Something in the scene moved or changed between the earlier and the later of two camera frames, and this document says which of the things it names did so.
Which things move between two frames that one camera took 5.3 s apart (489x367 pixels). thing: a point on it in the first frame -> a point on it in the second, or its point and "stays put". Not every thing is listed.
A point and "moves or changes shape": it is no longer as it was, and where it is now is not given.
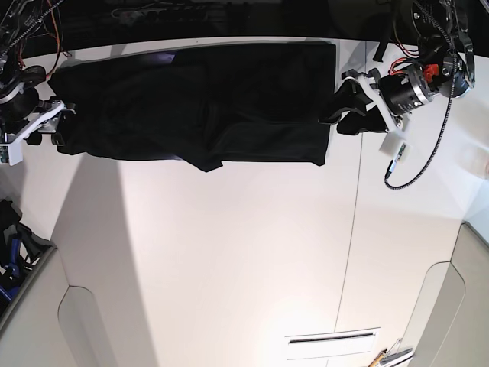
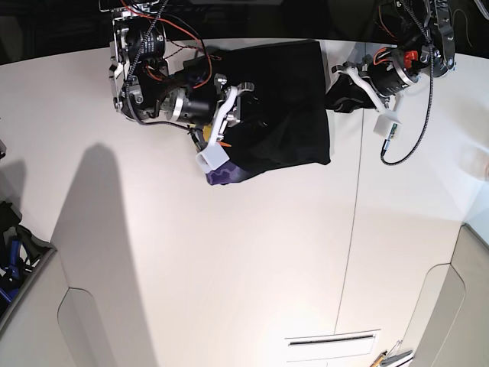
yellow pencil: (374, 363) stays put
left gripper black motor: (18, 100) -> (221, 107)
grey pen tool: (394, 356) stays put
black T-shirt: (202, 104) moves or changes shape
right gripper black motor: (402, 93) -> (387, 77)
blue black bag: (21, 248) stays put
